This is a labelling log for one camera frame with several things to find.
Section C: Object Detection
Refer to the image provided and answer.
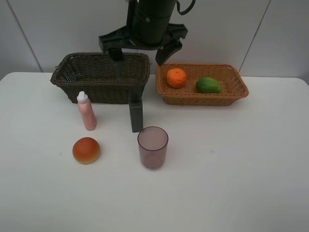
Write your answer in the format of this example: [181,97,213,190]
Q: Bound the dark grey rectangular bottle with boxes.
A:
[129,93,143,133]

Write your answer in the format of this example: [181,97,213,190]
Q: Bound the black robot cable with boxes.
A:
[177,0,196,15]

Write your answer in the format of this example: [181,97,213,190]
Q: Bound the red orange round bun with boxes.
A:
[72,137,101,165]

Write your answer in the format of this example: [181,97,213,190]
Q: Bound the orange wicker basket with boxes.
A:
[155,62,249,106]

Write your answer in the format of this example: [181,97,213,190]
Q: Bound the orange tangerine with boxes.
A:
[167,68,187,88]

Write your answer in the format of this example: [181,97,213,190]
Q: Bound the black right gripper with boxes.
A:
[99,0,188,78]

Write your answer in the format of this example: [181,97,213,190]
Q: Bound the green lime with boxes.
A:
[196,77,221,94]

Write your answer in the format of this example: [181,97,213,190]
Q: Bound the pink bottle white cap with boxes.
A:
[77,91,97,131]

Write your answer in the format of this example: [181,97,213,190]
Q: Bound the translucent purple plastic cup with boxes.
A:
[137,126,169,170]

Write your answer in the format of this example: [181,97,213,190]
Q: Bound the dark brown wicker basket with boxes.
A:
[50,53,150,104]

